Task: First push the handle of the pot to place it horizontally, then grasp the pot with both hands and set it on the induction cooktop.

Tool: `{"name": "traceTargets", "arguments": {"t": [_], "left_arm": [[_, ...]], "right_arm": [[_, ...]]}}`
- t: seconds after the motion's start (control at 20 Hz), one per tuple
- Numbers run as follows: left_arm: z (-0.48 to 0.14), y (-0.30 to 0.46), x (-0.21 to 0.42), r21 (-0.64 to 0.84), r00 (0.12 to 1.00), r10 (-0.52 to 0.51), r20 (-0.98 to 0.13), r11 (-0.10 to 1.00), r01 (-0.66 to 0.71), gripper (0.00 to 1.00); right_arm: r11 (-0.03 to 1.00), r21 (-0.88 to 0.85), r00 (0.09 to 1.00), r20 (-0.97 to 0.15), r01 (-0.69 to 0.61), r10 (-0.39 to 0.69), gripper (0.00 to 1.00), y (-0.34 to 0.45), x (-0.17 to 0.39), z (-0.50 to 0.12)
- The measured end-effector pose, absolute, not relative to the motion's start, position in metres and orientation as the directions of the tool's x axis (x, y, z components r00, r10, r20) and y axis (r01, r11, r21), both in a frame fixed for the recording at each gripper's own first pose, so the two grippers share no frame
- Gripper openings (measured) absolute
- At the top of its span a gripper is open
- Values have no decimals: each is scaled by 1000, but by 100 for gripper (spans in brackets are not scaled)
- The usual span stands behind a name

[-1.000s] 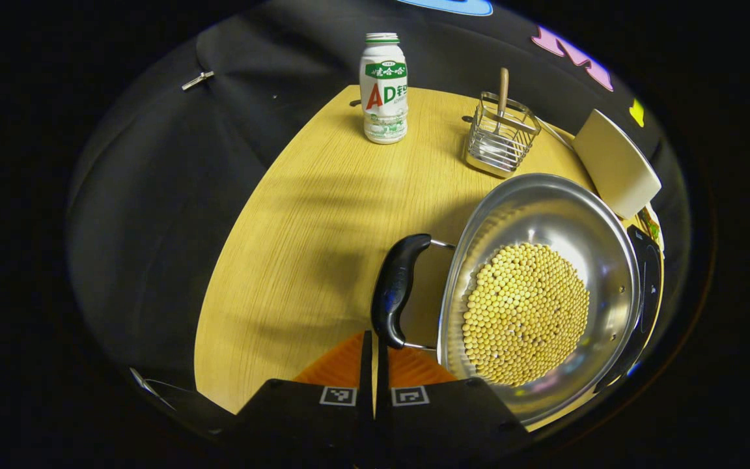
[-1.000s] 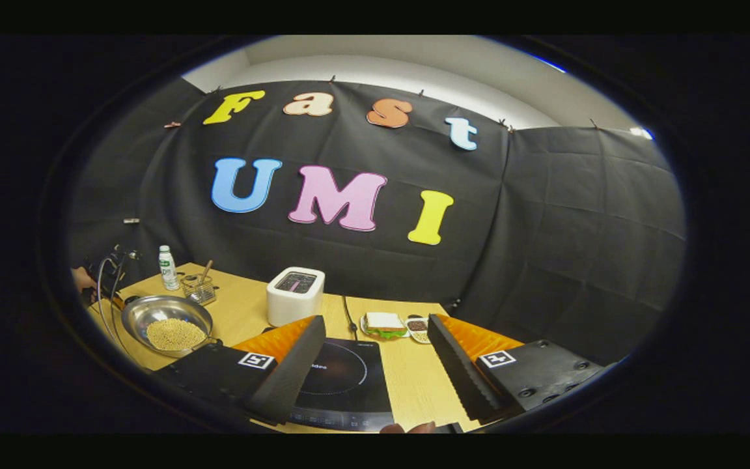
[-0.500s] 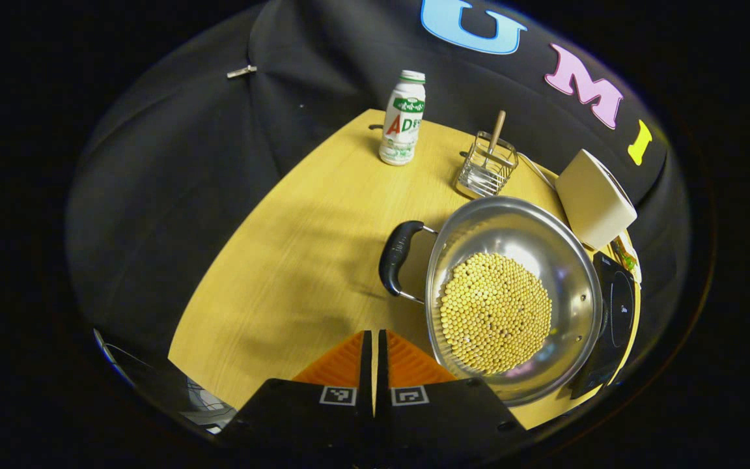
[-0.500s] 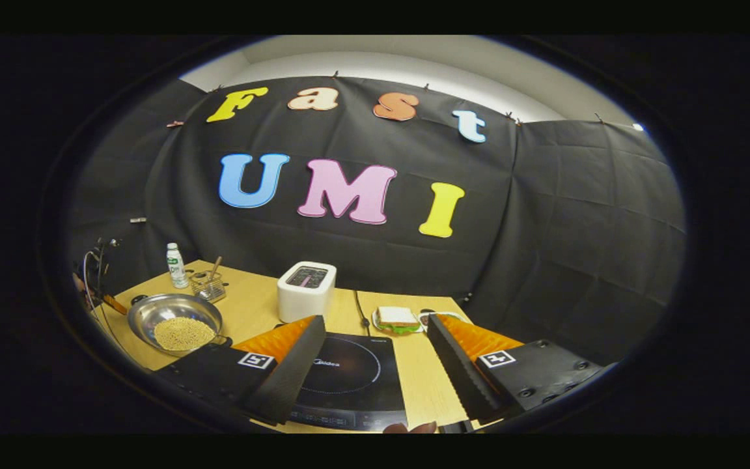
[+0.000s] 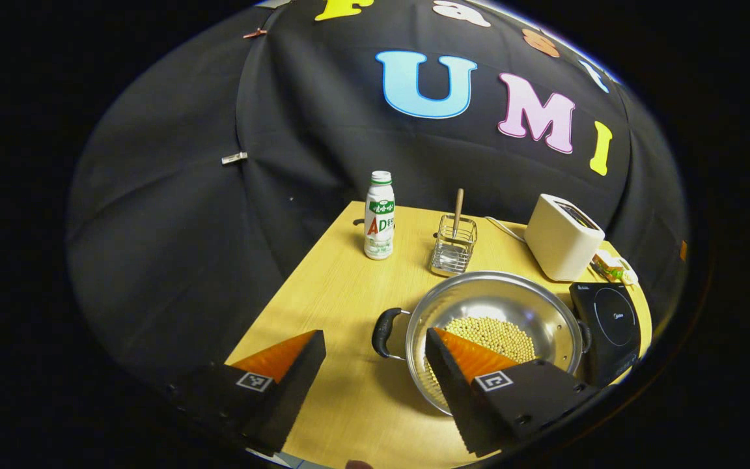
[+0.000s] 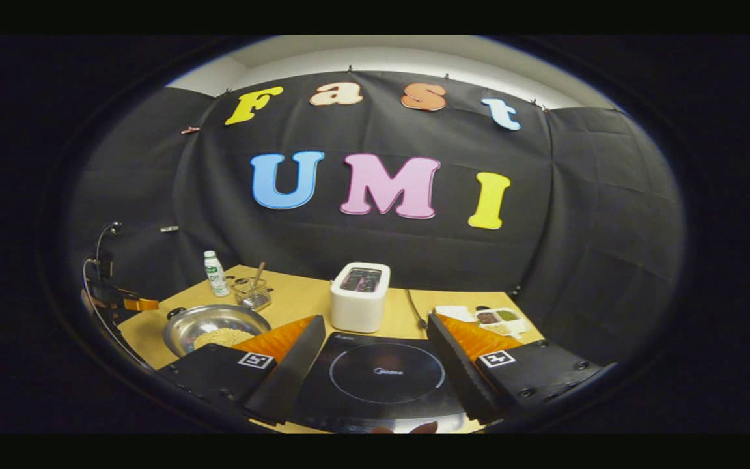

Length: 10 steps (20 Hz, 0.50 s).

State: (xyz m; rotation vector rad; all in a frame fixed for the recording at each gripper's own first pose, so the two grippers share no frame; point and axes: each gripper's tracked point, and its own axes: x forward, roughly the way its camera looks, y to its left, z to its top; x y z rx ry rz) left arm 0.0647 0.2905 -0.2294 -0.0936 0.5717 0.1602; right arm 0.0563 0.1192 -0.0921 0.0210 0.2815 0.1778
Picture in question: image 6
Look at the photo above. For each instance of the sandwich with lettuce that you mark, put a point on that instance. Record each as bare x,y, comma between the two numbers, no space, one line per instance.
454,312

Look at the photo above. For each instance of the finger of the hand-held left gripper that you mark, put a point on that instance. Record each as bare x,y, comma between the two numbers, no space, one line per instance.
137,304

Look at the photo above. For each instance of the white bottle with green label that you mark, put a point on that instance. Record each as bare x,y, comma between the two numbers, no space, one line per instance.
217,280

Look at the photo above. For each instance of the heap of red beans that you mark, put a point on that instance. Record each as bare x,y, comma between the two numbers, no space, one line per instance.
487,318

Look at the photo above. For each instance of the small heap of soybeans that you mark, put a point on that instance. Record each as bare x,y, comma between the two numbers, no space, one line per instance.
497,329

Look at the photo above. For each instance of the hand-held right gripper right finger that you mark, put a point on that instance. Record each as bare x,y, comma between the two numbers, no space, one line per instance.
456,371

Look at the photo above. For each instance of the black induction cooktop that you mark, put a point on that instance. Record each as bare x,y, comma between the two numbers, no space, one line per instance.
381,378

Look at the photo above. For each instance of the white toaster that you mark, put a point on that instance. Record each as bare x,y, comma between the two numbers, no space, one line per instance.
359,312

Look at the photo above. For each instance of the pink cloth clip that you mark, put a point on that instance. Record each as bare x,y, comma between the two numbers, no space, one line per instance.
191,130

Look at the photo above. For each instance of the black backdrop cloth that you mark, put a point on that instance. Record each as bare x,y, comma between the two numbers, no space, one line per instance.
381,260

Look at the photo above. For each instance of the heap of green beans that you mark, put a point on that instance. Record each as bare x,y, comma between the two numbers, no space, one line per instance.
508,315

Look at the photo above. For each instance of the pile of yellow soybeans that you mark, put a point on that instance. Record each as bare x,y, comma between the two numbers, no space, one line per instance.
222,337

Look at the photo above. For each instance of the white divided tray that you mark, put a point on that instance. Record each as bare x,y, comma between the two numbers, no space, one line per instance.
521,324

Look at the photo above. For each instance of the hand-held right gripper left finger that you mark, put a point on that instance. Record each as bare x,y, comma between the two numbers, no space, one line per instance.
290,374

